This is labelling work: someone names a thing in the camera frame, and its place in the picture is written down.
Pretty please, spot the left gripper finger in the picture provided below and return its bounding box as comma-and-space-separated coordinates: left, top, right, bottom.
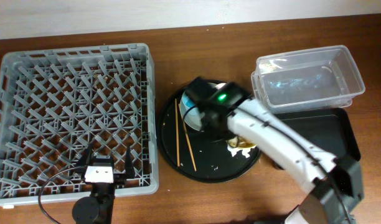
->
75, 144, 92, 174
125, 146, 135, 179

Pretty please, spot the white tissue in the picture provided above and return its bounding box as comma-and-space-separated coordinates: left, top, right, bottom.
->
227, 144, 253, 158

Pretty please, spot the gold foil wrapper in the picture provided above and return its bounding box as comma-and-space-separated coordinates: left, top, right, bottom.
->
227, 136, 256, 149

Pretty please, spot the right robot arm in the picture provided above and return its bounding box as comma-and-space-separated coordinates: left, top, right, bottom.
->
185, 77, 364, 224

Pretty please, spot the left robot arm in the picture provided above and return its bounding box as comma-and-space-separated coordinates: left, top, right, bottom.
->
72, 144, 135, 224

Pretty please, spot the grey dishwasher rack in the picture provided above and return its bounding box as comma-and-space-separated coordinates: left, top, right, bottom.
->
0, 44, 159, 208

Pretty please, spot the blue cup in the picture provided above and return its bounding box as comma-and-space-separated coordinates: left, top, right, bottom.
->
180, 92, 195, 114

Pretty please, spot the white round plate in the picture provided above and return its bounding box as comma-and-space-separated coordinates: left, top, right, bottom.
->
179, 82, 228, 132

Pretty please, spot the round black tray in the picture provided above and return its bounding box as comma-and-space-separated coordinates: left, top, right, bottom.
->
156, 86, 261, 184

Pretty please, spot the clear plastic bin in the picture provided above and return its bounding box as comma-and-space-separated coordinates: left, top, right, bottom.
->
251, 45, 365, 114

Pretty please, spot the black rectangular tray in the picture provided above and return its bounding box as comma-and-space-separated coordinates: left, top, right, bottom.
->
276, 108, 361, 168

